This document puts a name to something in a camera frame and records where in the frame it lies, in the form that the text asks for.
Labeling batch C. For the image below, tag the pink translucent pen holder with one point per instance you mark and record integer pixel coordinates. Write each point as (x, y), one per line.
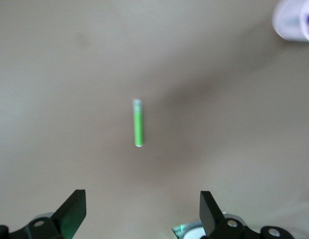
(286, 15)

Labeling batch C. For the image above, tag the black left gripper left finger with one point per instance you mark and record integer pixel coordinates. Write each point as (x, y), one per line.
(69, 214)

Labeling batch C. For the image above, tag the green marker pen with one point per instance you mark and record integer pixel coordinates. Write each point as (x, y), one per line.
(138, 124)

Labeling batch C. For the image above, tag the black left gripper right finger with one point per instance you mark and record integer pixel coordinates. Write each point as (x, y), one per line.
(210, 214)

